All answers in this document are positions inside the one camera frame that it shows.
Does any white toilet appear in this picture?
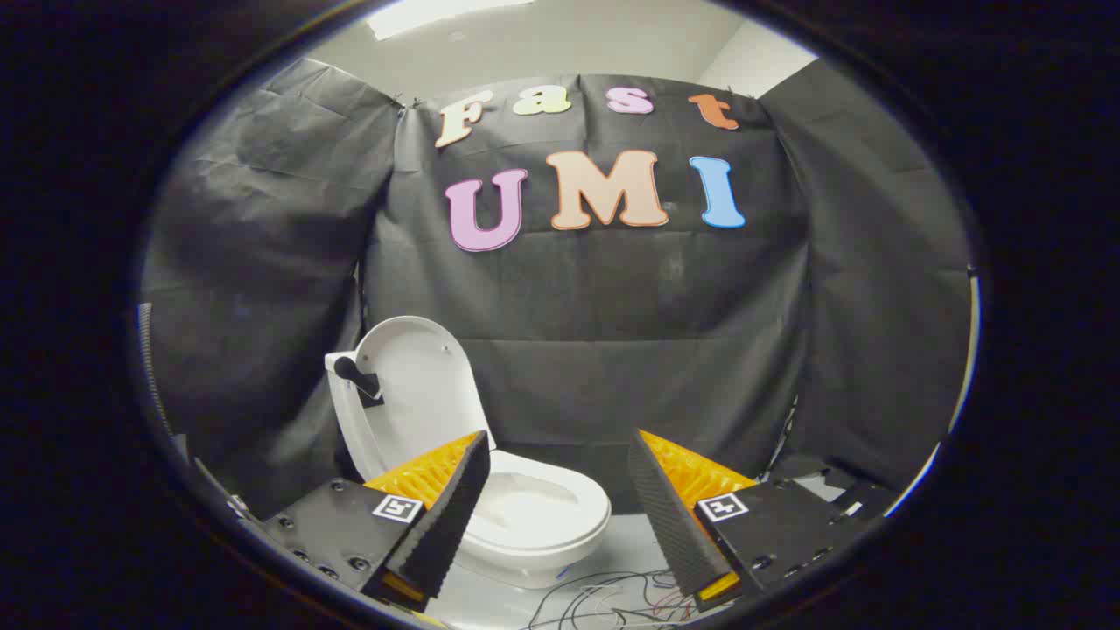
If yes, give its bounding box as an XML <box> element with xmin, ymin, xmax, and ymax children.
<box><xmin>325</xmin><ymin>350</ymin><xmax>613</xmax><ymax>590</ymax></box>

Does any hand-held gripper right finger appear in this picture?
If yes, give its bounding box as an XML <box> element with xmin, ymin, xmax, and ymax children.
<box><xmin>626</xmin><ymin>428</ymin><xmax>898</xmax><ymax>613</ymax></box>

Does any grey ribbed hose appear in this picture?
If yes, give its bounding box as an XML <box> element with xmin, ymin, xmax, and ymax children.
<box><xmin>136</xmin><ymin>302</ymin><xmax>173</xmax><ymax>431</ymax></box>

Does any white toilet lid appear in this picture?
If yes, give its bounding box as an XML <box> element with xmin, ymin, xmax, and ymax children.
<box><xmin>337</xmin><ymin>315</ymin><xmax>497</xmax><ymax>480</ymax></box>

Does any black backdrop cloth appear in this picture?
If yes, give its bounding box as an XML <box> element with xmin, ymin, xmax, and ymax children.
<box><xmin>140</xmin><ymin>57</ymin><xmax>975</xmax><ymax>519</ymax></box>

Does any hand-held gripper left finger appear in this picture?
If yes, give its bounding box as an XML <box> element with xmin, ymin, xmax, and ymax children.
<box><xmin>229</xmin><ymin>429</ymin><xmax>493</xmax><ymax>613</ymax></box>

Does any black lever handle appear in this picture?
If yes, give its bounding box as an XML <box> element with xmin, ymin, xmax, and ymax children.
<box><xmin>334</xmin><ymin>356</ymin><xmax>384</xmax><ymax>409</ymax></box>

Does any bundle of thin cables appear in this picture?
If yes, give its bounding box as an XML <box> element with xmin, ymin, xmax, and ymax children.
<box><xmin>523</xmin><ymin>567</ymin><xmax>701</xmax><ymax>630</ymax></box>

